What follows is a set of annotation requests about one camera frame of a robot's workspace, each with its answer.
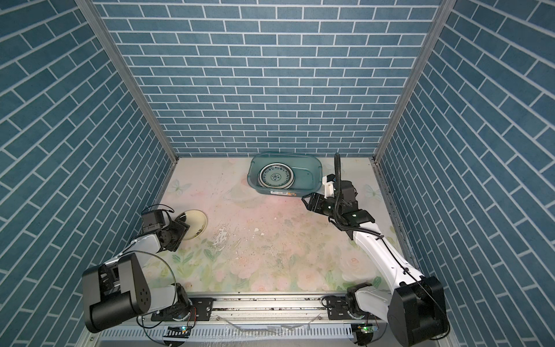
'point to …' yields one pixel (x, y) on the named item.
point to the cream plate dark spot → (197, 222)
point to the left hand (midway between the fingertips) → (190, 228)
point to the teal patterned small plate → (275, 175)
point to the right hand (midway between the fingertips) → (310, 200)
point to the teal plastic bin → (308, 169)
